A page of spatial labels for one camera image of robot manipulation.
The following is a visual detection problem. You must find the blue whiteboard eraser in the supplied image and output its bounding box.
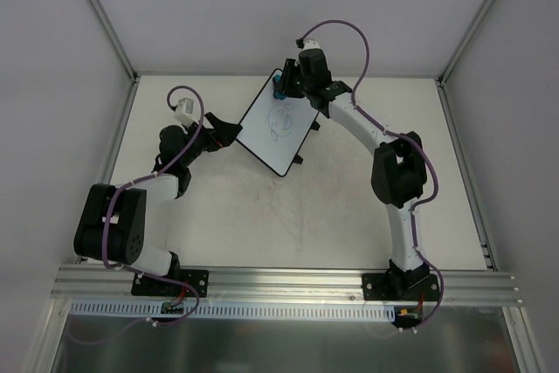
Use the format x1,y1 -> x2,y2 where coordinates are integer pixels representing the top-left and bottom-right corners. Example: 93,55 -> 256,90
273,74 -> 286,100

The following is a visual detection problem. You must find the white board with black frame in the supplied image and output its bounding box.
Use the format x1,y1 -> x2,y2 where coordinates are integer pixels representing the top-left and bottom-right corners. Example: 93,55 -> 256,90
237,68 -> 318,177

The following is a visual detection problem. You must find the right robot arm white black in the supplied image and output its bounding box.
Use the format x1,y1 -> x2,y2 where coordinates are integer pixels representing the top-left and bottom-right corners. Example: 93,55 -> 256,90
273,47 -> 430,300

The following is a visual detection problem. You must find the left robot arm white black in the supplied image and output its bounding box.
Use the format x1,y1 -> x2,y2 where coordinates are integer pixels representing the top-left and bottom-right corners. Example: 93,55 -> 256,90
73,113 -> 242,294

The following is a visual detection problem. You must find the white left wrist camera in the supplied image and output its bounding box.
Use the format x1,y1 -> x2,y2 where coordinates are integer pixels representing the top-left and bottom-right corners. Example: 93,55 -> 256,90
174,98 -> 197,127

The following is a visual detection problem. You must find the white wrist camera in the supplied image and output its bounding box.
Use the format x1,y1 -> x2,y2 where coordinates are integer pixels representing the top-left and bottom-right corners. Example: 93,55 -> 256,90
295,38 -> 321,51
174,98 -> 197,127

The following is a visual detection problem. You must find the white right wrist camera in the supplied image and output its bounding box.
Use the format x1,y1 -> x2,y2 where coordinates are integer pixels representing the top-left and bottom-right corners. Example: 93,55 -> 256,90
295,38 -> 321,51

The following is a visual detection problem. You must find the left aluminium frame post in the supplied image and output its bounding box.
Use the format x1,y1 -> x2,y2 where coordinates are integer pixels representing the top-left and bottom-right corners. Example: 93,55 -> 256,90
86,0 -> 137,82

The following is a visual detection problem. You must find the aluminium frame post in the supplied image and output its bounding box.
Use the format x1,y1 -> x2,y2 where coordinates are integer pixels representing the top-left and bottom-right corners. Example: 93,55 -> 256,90
437,0 -> 497,86
86,0 -> 137,82

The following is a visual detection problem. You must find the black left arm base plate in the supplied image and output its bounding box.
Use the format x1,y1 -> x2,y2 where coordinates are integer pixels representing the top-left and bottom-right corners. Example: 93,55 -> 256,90
131,268 -> 210,299

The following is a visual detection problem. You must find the white slotted cable duct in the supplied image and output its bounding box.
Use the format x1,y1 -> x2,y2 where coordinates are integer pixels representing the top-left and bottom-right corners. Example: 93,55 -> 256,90
69,299 -> 396,323

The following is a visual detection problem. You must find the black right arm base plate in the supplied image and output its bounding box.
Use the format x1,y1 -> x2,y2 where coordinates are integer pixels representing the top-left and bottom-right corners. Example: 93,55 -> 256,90
361,272 -> 440,302

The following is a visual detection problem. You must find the right aluminium frame post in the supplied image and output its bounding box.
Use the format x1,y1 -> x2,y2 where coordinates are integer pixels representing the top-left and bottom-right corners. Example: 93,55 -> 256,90
437,0 -> 497,86

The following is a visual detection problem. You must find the aluminium front rail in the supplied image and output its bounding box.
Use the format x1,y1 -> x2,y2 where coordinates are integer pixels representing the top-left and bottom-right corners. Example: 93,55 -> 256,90
50,264 -> 524,307

